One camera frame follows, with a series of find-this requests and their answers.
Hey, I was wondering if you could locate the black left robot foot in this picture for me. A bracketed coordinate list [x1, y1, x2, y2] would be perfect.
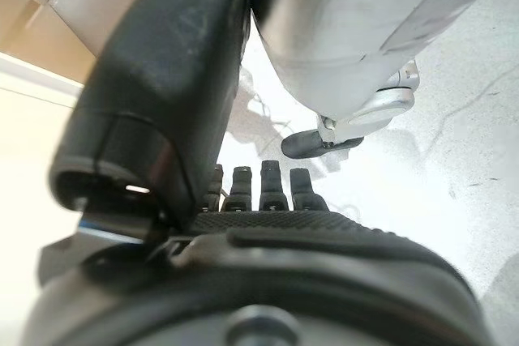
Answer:
[281, 129, 365, 160]

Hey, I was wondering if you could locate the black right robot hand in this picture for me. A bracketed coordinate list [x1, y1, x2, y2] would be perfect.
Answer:
[19, 0, 494, 346]

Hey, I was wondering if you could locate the wooden shelf cabinet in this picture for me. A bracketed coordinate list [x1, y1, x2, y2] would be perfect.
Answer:
[0, 0, 148, 84]

